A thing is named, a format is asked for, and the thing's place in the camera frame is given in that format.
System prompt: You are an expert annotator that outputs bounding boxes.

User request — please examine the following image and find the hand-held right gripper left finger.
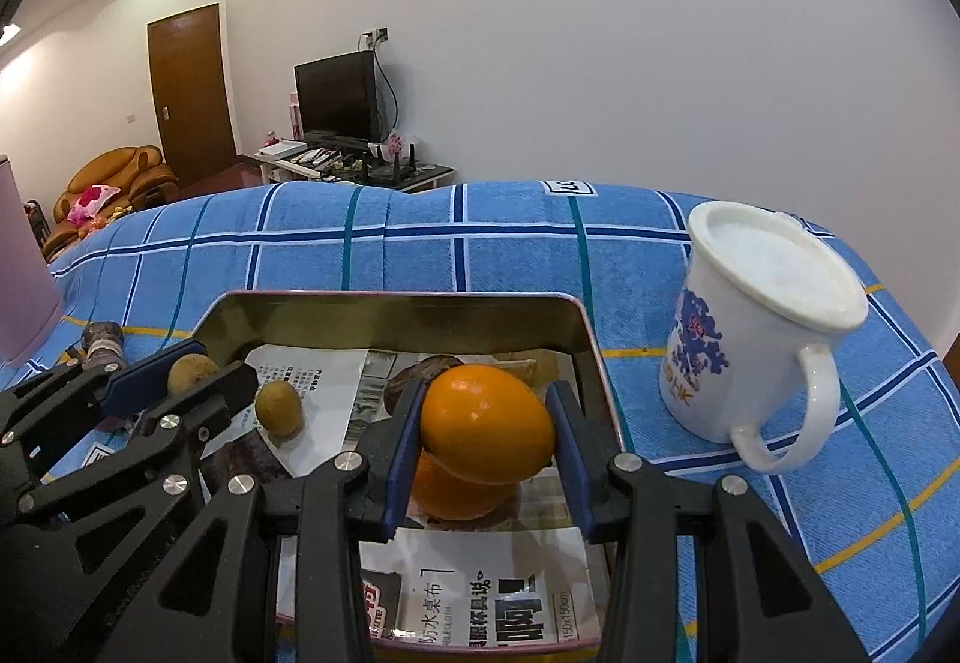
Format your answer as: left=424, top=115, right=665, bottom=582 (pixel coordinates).
left=105, top=378, right=430, bottom=663

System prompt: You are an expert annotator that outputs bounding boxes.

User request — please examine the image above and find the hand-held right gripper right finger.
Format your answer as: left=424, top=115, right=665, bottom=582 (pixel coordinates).
left=544, top=379, right=871, bottom=663

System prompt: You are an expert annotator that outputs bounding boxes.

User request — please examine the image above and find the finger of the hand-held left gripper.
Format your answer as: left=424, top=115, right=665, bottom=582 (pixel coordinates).
left=0, top=342, right=211, bottom=476
left=0, top=363, right=260, bottom=559

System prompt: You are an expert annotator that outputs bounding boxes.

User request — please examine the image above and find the cut purple yam piece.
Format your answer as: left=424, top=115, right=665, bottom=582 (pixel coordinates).
left=81, top=322, right=127, bottom=371

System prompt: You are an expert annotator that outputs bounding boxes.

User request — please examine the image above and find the orange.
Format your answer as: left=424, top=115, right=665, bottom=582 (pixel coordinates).
left=411, top=449, right=518, bottom=521
left=418, top=364, right=557, bottom=485

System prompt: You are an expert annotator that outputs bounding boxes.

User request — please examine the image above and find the dark passion fruit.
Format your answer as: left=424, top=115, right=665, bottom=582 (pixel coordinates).
left=386, top=355, right=470, bottom=413

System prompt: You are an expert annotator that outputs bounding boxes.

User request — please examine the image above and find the pink metal tin box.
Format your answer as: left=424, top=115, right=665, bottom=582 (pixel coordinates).
left=191, top=292, right=627, bottom=653

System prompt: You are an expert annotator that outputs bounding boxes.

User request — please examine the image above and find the lilac thermos bottle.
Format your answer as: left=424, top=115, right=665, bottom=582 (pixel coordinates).
left=0, top=154, right=65, bottom=368

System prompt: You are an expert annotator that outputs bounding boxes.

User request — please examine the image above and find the pink floral cushion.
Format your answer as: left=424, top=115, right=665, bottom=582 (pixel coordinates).
left=66, top=183, right=122, bottom=225

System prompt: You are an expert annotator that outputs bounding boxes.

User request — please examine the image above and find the white mug with blue print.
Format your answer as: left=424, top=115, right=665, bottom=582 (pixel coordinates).
left=658, top=200, right=871, bottom=473

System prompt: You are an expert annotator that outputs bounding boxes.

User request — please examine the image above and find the orange leather armchair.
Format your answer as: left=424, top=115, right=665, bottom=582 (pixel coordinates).
left=41, top=145, right=181, bottom=263

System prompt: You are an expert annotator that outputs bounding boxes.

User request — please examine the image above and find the blue plaid cloth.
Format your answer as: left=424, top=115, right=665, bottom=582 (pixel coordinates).
left=0, top=179, right=960, bottom=663

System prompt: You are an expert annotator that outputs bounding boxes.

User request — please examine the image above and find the white television stand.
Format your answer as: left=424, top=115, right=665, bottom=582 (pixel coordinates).
left=255, top=138, right=456, bottom=193

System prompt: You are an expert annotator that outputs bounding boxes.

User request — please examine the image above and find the brown wooden door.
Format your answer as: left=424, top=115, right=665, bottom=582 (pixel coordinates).
left=146, top=3, right=239, bottom=190

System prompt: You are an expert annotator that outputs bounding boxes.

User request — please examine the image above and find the black router with antennas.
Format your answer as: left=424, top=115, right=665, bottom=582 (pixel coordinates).
left=367, top=142, right=421, bottom=184

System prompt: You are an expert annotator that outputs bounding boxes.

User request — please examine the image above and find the black television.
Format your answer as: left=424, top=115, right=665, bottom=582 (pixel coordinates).
left=292, top=49, right=380, bottom=143

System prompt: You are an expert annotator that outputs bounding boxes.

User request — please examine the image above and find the black power cable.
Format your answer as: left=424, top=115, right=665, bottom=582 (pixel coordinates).
left=373, top=44, right=398, bottom=139

